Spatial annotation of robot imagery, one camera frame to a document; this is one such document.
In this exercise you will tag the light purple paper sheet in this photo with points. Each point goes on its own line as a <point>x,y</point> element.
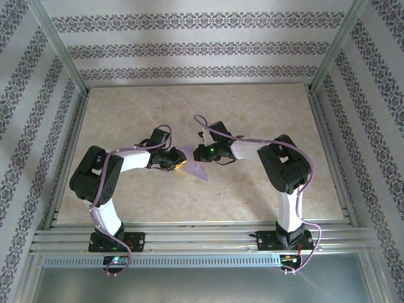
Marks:
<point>194,167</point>

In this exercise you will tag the aluminium side rail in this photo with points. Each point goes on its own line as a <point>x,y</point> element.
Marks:
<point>76,126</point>
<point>322,126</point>

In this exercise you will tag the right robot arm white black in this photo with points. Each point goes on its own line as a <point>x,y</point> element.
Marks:
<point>246,150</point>

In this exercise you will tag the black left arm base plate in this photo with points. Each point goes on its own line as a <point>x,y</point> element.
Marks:
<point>139,241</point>

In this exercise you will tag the aluminium mounting rail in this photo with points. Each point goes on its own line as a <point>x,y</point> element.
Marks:
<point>195,238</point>

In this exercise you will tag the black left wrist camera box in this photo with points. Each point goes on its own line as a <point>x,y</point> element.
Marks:
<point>159,136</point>

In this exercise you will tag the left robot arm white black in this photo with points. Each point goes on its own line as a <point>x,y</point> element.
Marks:
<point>135,159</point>

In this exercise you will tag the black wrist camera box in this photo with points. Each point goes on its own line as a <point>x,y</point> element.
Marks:
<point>219,132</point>
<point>159,136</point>

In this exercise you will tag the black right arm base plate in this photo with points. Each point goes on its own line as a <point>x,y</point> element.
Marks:
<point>266,241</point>

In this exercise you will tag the grey metal panel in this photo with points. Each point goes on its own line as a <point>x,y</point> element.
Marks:
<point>202,287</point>

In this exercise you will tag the aluminium frame post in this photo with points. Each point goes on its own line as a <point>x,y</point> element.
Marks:
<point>338,41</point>
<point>57,41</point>
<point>27,281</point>
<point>377,281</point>

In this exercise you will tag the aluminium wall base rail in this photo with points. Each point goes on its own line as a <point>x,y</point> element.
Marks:
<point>199,85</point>

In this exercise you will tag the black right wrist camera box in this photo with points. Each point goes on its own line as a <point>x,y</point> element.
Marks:
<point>219,132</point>

